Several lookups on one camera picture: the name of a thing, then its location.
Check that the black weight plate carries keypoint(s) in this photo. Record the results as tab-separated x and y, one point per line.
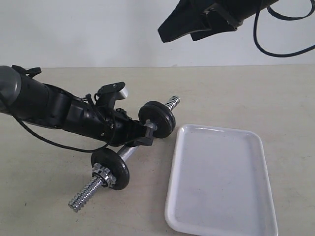
168	122
152	111

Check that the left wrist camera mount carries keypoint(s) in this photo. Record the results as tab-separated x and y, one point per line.
107	95

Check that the white plastic tray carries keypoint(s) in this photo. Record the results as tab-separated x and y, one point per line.
219	184

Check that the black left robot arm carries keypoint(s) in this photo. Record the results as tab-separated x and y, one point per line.
52	107

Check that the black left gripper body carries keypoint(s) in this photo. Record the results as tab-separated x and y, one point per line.
112	126

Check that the black weight plate left end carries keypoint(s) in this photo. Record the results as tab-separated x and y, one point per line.
111	160

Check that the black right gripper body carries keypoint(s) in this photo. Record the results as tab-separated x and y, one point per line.
222	14

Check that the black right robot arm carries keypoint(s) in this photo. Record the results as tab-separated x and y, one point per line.
252	6

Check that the chrome spin-lock collar nut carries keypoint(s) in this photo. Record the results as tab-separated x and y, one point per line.
103	174

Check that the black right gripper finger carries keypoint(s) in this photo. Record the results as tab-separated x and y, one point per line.
188	17
215	30

